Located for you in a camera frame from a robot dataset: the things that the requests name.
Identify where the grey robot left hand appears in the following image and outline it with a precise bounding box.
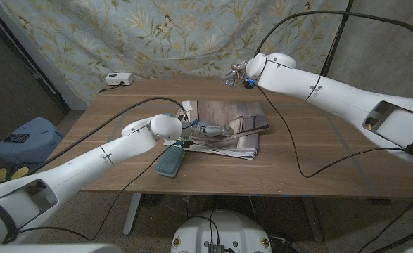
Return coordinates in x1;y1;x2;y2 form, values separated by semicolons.
182;119;235;141

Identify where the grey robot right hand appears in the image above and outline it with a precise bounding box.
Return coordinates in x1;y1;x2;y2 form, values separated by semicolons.
221;61;252;89

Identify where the white robot left shoulder cover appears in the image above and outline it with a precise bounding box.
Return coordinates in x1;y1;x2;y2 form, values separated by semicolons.
0;243;125;253

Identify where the teal ribbed soap box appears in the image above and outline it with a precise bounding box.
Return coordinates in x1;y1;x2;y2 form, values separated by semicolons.
155;144;186;179

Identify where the floral print backdrop cloth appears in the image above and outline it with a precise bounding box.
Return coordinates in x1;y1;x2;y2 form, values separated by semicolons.
0;0;350;106

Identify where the white power strip box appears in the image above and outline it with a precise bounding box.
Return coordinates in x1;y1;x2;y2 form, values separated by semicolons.
104;72;135;86

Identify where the black round floor fan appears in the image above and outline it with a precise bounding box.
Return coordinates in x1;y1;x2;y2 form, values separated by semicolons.
139;193;165;209

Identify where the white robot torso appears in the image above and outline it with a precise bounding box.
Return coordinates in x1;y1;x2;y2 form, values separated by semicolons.
170;209;273;253

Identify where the black backdrop stand pole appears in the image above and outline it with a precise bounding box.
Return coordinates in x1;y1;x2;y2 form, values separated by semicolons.
318;0;355;78

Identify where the white table leg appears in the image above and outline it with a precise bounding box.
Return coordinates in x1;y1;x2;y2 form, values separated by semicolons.
122;193;144;235
303;195;324;242

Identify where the black floor power strip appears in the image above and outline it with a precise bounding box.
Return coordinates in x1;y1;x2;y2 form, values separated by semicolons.
269;234;300;253

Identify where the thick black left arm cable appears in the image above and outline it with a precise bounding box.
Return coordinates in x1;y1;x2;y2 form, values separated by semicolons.
26;96;190;176

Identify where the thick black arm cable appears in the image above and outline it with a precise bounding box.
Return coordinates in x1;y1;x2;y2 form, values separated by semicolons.
26;96;190;176
254;9;413;253

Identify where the black torso cable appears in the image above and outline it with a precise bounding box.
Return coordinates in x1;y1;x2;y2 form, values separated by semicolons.
186;214;221;244

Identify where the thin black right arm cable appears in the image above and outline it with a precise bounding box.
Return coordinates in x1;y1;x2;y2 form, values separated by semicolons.
256;85;413;253

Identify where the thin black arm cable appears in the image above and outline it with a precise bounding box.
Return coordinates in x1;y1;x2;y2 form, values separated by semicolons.
15;142;179;242
256;85;413;253

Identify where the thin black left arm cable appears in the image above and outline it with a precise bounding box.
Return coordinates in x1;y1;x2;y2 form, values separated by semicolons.
15;142;179;242

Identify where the black power strip cord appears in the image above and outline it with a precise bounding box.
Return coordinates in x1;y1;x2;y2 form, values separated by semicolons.
98;82;125;94

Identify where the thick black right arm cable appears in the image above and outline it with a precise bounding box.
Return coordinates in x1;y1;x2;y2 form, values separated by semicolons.
254;9;413;253

